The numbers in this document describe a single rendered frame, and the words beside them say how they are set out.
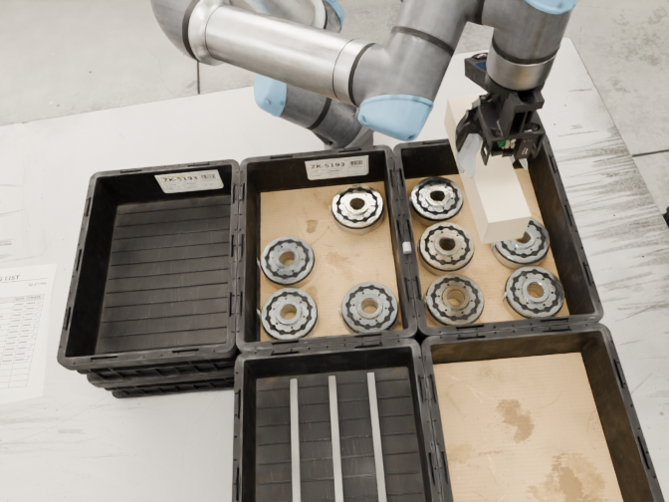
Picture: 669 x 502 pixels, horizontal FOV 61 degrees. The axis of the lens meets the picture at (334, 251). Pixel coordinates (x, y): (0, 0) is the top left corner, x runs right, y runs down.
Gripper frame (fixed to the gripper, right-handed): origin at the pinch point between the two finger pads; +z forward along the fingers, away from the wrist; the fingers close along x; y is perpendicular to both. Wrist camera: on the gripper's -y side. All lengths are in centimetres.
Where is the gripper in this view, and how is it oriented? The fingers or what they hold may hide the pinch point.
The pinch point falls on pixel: (485, 159)
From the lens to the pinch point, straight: 90.3
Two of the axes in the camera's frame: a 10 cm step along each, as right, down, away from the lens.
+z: 0.7, 4.8, 8.8
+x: 9.9, -1.6, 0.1
